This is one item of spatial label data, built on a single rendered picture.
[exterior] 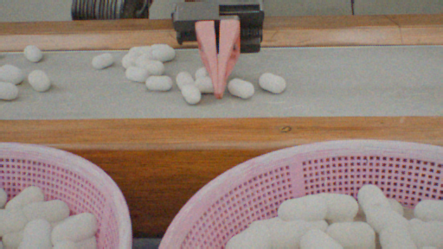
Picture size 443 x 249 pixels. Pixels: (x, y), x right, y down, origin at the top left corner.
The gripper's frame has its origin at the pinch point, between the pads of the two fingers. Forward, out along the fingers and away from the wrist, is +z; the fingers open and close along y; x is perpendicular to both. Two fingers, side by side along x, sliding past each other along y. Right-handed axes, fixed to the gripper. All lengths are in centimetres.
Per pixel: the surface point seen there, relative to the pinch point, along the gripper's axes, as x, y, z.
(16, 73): 4.1, -24.9, -4.8
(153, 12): 171, -48, -142
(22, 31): 15.6, -32.1, -19.3
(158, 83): 2.4, -7.0, -2.2
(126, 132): -8.7, -7.1, 8.4
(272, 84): 1.5, 6.0, -1.3
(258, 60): 11.3, 5.0, -10.5
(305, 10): 165, 41, -136
